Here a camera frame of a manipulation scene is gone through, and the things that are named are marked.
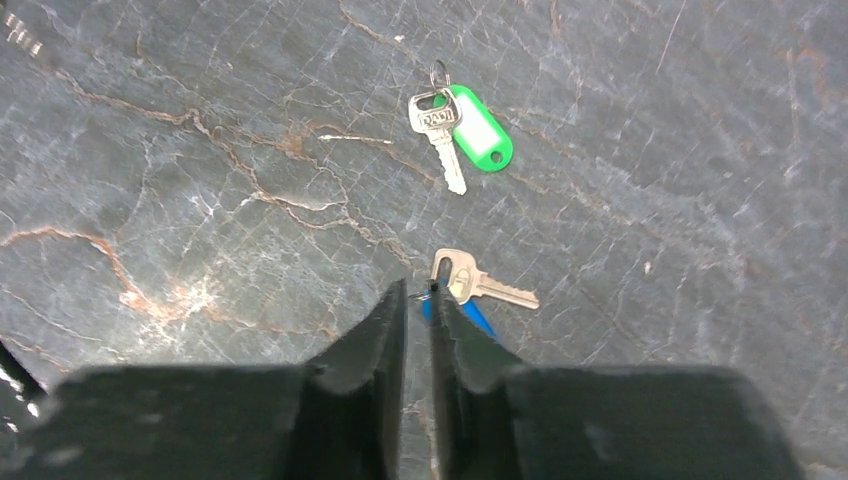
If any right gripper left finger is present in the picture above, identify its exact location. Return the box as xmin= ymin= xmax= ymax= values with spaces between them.
xmin=1 ymin=280 xmax=407 ymax=479

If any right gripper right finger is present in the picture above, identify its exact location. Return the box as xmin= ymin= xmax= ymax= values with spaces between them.
xmin=429 ymin=282 xmax=804 ymax=479

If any blue tagged key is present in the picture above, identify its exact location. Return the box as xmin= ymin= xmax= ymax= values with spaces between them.
xmin=431 ymin=248 xmax=540 ymax=338

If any grey metal key holder plate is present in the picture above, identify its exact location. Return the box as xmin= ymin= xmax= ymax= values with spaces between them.
xmin=1 ymin=1 xmax=52 ymax=65

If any green tagged key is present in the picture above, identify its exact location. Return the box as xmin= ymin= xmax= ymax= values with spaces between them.
xmin=407 ymin=60 xmax=514 ymax=195

